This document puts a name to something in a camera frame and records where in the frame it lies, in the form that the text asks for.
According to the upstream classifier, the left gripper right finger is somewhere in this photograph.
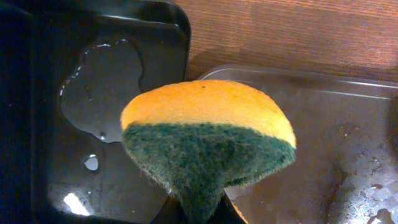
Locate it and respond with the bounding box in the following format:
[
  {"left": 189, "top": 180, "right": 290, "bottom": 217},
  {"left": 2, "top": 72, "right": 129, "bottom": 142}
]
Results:
[{"left": 214, "top": 193, "right": 246, "bottom": 224}]

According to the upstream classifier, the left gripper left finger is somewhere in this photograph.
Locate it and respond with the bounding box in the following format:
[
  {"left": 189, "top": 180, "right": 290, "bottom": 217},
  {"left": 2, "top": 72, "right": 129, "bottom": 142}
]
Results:
[{"left": 150, "top": 196, "right": 187, "bottom": 224}]

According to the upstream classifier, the black rectangular tray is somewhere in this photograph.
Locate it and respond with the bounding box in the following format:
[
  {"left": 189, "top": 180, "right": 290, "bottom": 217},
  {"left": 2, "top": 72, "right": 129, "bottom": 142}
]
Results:
[{"left": 1, "top": 0, "right": 191, "bottom": 223}]

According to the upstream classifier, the brown plastic serving tray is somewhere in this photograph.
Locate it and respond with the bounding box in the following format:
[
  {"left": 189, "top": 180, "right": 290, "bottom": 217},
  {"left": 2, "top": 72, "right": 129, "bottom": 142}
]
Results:
[{"left": 204, "top": 65, "right": 397, "bottom": 223}]

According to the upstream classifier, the green and yellow sponge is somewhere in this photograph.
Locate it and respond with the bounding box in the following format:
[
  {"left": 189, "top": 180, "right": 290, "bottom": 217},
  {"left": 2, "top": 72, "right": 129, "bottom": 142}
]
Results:
[{"left": 120, "top": 80, "right": 297, "bottom": 223}]

